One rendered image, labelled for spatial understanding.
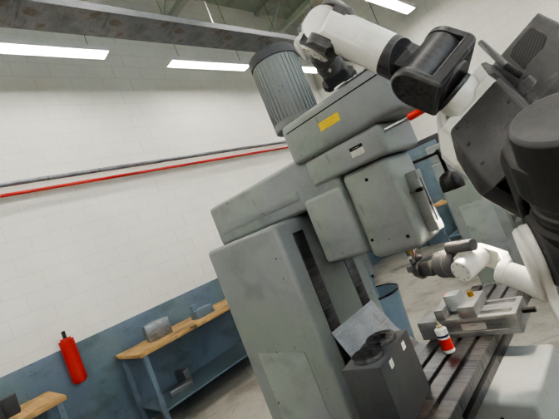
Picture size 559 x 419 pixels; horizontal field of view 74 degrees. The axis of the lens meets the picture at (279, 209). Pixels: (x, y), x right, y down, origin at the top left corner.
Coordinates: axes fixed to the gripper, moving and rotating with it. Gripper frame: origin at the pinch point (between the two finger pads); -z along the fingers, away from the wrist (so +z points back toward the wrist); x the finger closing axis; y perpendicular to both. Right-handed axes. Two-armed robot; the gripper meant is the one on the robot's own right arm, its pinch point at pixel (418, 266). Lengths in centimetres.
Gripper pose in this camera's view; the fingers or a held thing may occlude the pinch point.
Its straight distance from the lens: 140.8
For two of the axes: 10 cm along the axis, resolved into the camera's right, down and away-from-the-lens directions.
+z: 3.5, -2.0, -9.1
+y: 3.8, 9.2, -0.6
